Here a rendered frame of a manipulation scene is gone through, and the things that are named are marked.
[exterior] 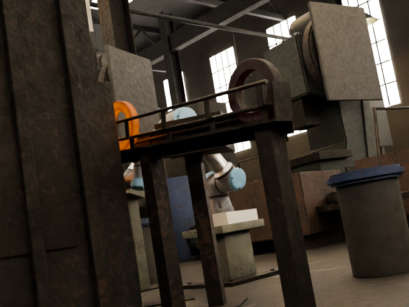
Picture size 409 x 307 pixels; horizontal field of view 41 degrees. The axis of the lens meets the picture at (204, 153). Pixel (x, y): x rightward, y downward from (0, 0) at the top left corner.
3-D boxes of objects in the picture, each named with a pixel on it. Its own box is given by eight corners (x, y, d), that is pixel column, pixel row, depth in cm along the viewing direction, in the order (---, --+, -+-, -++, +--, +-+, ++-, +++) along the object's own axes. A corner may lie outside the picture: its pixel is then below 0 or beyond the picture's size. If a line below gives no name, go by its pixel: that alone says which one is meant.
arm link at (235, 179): (235, 183, 302) (172, 107, 287) (252, 178, 290) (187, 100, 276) (224, 198, 296) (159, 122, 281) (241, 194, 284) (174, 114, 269)
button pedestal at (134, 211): (142, 292, 311) (126, 185, 319) (118, 293, 328) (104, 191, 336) (164, 287, 321) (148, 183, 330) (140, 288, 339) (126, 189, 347)
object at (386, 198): (400, 278, 205) (377, 164, 211) (330, 281, 228) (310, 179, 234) (439, 264, 227) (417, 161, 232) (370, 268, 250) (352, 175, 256)
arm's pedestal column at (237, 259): (231, 276, 323) (224, 231, 327) (283, 272, 295) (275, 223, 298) (179, 289, 296) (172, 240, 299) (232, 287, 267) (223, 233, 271)
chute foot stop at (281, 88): (276, 120, 145) (271, 80, 146) (274, 121, 146) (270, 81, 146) (293, 121, 150) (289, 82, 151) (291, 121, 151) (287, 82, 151)
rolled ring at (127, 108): (115, 156, 210) (108, 156, 207) (108, 109, 213) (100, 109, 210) (143, 144, 196) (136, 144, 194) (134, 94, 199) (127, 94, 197)
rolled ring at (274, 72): (232, 67, 164) (224, 66, 162) (279, 52, 150) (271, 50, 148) (238, 128, 163) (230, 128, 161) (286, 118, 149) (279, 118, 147)
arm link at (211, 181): (220, 195, 310) (216, 172, 312) (234, 192, 299) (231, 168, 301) (202, 197, 303) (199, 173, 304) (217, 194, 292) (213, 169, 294)
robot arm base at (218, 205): (222, 213, 311) (220, 196, 312) (240, 211, 299) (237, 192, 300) (201, 216, 301) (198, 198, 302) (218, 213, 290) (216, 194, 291)
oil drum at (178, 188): (182, 262, 554) (168, 175, 566) (147, 265, 597) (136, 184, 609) (224, 253, 594) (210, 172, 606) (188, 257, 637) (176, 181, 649)
